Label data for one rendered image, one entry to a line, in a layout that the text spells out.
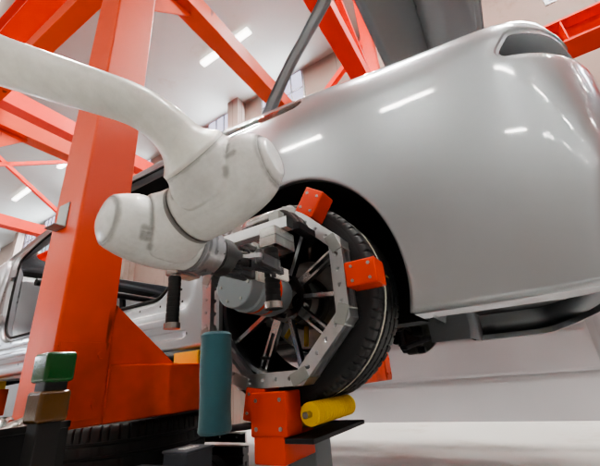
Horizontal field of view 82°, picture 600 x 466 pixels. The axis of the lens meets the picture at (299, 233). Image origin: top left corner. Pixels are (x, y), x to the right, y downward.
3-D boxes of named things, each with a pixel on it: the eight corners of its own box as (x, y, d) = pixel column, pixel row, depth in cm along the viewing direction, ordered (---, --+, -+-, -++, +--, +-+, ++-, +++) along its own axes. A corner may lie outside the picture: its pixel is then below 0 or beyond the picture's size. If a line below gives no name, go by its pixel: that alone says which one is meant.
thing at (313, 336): (336, 361, 118) (359, 272, 124) (325, 362, 112) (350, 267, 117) (265, 334, 136) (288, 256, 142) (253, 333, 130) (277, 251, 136)
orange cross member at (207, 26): (356, 200, 375) (350, 167, 391) (153, 2, 168) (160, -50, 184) (346, 203, 381) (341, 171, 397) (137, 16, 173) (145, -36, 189)
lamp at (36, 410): (67, 420, 48) (73, 388, 49) (35, 424, 44) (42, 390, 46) (52, 421, 49) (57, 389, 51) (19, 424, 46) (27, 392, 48)
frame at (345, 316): (368, 381, 89) (342, 196, 110) (359, 382, 84) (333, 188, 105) (213, 392, 114) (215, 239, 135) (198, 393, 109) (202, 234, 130)
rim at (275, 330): (357, 399, 114) (392, 253, 122) (325, 408, 95) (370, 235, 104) (246, 349, 143) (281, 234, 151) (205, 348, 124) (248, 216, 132)
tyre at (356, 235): (373, 435, 108) (420, 236, 119) (342, 452, 89) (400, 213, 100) (227, 362, 146) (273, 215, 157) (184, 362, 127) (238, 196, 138)
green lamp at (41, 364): (74, 381, 49) (79, 351, 51) (43, 382, 46) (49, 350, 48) (59, 383, 51) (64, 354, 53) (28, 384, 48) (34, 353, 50)
